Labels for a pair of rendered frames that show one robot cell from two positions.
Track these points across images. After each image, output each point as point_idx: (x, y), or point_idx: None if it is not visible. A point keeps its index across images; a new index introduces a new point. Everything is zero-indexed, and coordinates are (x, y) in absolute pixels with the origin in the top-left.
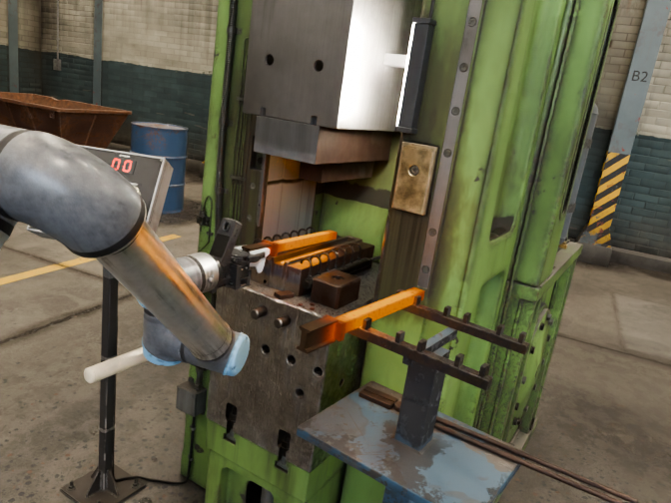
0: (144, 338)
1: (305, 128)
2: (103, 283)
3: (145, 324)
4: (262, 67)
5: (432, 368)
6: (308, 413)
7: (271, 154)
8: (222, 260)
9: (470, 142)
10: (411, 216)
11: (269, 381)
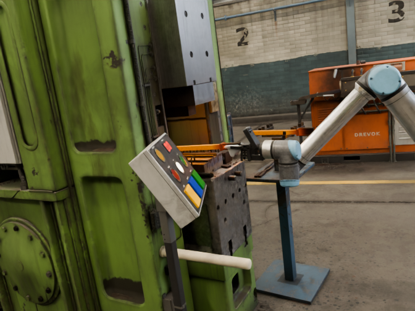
0: (297, 176)
1: (209, 84)
2: (172, 248)
3: (296, 169)
4: (189, 58)
5: (284, 139)
6: (247, 207)
7: (201, 103)
8: (260, 143)
9: (217, 76)
10: (213, 113)
11: (236, 210)
